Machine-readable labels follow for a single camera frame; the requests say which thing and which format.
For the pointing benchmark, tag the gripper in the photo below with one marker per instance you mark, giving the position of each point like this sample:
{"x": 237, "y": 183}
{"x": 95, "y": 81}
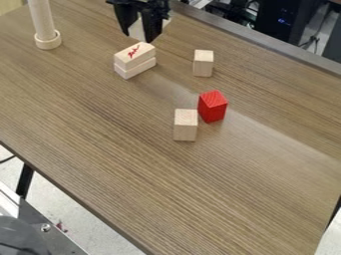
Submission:
{"x": 146, "y": 3}

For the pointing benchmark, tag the wooden rectangular block red mark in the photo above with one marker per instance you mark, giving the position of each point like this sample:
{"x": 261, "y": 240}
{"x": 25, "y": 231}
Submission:
{"x": 137, "y": 54}

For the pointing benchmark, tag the plain wooden rectangular block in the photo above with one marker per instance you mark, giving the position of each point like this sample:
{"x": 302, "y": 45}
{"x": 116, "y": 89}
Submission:
{"x": 138, "y": 69}

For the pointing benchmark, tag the wooden cube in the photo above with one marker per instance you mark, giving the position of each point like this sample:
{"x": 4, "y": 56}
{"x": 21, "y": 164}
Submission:
{"x": 185, "y": 125}
{"x": 203, "y": 63}

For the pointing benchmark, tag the red cube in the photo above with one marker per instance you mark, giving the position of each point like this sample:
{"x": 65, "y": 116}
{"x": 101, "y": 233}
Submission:
{"x": 212, "y": 106}

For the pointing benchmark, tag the black computer tower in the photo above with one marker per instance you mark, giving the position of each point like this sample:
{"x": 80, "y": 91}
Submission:
{"x": 284, "y": 18}

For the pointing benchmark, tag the black table leg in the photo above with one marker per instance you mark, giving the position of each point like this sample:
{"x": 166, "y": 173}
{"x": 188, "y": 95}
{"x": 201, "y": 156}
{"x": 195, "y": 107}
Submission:
{"x": 24, "y": 181}

